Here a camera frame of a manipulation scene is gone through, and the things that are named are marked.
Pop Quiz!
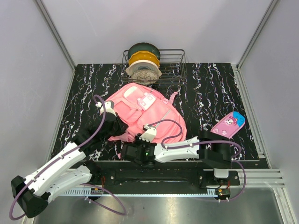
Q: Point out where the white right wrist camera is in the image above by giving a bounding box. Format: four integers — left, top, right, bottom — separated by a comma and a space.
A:
139, 124, 157, 142

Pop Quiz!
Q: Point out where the pink purple pencil case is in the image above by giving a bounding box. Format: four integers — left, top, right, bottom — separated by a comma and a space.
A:
211, 111, 246, 139

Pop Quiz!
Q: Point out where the pink student backpack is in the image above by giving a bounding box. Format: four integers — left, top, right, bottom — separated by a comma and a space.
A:
107, 83, 187, 143

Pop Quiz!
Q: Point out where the grey patterned plate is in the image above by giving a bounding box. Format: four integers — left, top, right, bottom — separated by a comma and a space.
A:
131, 70, 158, 81

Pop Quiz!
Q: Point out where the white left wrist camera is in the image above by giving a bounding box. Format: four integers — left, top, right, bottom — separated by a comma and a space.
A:
95, 100, 116, 117

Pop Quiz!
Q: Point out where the dark green plate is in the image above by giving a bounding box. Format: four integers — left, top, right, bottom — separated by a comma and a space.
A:
128, 42, 161, 60

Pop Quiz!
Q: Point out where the yellow plate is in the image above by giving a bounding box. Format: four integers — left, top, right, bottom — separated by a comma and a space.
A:
128, 51, 160, 67

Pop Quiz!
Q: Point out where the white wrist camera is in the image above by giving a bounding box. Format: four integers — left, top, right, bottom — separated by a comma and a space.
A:
139, 124, 157, 142
95, 100, 116, 117

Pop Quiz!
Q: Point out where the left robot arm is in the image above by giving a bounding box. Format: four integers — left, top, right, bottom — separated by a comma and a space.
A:
9, 112, 128, 220

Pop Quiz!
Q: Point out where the black wire dish rack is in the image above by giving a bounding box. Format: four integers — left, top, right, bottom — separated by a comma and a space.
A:
120, 49, 187, 86

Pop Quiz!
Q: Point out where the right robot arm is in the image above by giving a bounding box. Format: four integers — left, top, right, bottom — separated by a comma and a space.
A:
121, 131, 235, 185

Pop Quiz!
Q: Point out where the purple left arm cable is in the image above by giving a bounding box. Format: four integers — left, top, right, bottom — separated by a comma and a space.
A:
8, 94, 127, 221

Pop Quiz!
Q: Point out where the aluminium front rail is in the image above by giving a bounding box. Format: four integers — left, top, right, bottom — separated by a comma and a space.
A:
30, 168, 288, 197

